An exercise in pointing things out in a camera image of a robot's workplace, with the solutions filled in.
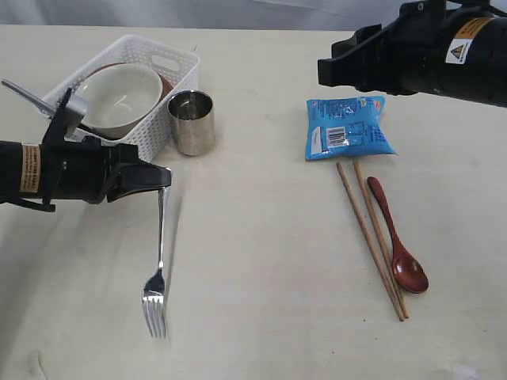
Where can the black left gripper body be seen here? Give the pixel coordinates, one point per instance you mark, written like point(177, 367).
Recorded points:
point(80, 170)

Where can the silver metal knife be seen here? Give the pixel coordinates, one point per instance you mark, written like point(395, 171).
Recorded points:
point(31, 98)

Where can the reddish brown wooden spoon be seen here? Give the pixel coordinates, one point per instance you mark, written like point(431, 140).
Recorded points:
point(407, 271)

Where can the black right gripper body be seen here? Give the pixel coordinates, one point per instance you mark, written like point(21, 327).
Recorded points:
point(408, 55)

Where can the wooden chopstick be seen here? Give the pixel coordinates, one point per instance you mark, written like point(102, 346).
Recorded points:
point(368, 238)
point(379, 234)

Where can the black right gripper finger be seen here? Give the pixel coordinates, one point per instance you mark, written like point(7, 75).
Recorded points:
point(343, 68)

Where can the white ceramic bowl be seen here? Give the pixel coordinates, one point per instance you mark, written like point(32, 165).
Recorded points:
point(119, 97)

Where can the white woven plastic basket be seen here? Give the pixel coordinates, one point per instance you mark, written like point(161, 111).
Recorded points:
point(178, 67)

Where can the blue chips bag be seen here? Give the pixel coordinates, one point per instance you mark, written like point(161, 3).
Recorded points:
point(345, 128)

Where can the silver metal spoon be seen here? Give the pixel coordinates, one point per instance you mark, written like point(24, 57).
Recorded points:
point(152, 299)

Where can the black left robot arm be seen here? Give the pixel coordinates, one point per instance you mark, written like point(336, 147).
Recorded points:
point(33, 175)

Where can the stainless steel cup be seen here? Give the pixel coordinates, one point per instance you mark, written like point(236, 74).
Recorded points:
point(192, 122)

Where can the brown round plate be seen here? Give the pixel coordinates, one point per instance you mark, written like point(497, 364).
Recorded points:
point(166, 86)

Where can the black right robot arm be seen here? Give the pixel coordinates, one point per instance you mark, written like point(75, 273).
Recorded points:
point(480, 46)

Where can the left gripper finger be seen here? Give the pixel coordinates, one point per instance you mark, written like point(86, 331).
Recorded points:
point(132, 178)

